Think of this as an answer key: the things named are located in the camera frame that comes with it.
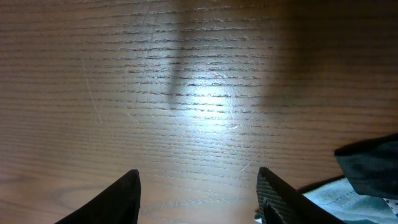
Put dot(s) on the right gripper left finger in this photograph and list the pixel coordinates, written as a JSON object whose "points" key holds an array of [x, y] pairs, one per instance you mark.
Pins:
{"points": [[119, 204]]}

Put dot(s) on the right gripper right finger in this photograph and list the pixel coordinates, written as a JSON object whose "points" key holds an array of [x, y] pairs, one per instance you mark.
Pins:
{"points": [[280, 203]]}

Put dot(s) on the light blue garment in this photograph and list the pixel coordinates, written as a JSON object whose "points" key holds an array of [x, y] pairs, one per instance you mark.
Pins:
{"points": [[337, 197]]}

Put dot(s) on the black printed t-shirt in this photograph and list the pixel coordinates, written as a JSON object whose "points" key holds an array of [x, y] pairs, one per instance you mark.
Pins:
{"points": [[371, 166]]}

